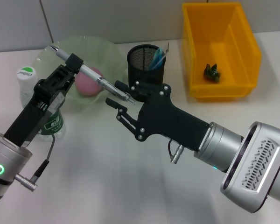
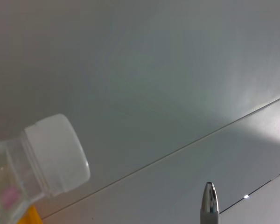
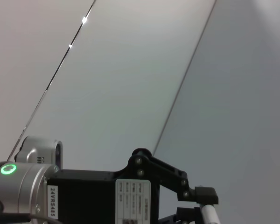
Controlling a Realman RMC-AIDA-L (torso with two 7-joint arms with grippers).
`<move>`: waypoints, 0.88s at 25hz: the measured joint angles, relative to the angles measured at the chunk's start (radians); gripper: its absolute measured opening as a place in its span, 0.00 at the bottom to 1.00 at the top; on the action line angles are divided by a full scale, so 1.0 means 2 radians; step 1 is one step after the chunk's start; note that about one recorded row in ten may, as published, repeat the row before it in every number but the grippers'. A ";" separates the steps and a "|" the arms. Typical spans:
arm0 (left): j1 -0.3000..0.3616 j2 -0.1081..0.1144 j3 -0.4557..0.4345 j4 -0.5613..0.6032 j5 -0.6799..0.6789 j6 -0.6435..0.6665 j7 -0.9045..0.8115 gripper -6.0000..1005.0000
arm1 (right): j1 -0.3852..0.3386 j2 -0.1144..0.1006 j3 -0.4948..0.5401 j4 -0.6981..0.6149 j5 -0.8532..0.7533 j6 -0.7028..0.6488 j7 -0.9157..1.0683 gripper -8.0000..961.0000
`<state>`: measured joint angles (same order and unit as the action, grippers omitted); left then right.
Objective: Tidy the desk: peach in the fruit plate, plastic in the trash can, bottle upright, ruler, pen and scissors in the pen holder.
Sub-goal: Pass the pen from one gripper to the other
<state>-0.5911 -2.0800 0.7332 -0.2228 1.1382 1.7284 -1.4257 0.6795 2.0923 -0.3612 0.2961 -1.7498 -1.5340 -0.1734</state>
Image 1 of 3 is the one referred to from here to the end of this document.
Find green plastic scrap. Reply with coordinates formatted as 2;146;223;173
203;63;221;84

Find right gripper connector cable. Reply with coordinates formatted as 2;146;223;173
168;139;185;164

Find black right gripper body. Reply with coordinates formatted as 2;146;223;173
133;83;211;152

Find transparent plastic ruler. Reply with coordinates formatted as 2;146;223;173
154;42;170;68

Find blue scissors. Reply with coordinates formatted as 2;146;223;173
149;48;165;70

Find green glass fruit plate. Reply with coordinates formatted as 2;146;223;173
32;35;129;105

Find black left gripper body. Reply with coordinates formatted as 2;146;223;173
3;89;66;148

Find yellow plastic bin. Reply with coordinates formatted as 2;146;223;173
182;1;262;102

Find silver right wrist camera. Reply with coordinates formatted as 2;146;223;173
220;121;280;214

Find clear silver pen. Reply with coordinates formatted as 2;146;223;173
49;44;137;105

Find black mesh pen holder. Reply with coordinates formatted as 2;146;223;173
127;44;168;103

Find left gripper connector cable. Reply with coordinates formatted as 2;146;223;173
15;134;56;192

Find pink peach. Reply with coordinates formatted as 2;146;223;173
74;67;103;97

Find gripper connector cable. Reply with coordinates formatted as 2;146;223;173
15;134;56;192
168;139;185;164

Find clear green-label water bottle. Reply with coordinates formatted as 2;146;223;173
16;66;66;140

